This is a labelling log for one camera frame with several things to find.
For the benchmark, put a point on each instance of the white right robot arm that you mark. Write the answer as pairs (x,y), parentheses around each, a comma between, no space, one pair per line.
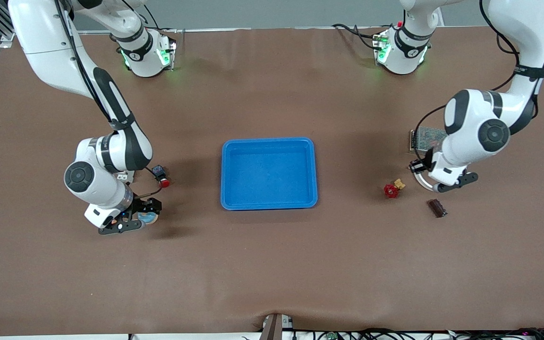
(40,47)

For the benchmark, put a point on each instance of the white curved plastic clamp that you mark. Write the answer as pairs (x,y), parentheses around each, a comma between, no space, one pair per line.
(424,183)

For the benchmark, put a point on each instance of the white circuit breaker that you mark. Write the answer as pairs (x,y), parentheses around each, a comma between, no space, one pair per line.
(129,177)

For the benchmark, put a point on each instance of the metal mesh power supply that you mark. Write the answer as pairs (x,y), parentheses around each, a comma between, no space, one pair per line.
(430,134)

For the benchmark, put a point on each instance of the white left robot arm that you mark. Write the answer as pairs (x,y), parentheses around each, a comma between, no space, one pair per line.
(527,33)

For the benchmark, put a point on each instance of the blue call bell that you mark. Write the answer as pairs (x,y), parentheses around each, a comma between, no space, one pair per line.
(149,219)

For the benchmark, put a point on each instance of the metal table clamp bracket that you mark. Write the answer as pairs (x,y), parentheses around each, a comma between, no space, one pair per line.
(276,328)

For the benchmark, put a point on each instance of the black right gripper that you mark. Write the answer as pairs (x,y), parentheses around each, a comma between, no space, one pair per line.
(143,206)

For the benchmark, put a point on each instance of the brown table mat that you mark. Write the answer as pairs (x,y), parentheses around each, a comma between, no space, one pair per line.
(272,274)

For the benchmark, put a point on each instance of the blue plastic tray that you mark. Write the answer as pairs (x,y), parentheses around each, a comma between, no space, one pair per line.
(272,196)

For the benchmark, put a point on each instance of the large black electrolytic capacitor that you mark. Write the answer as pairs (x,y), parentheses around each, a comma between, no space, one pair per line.
(437,208)

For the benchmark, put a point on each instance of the black red mushroom push button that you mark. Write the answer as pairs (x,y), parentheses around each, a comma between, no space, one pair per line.
(159,174)

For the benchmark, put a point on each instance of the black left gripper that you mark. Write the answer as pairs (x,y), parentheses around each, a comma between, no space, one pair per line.
(424,165)

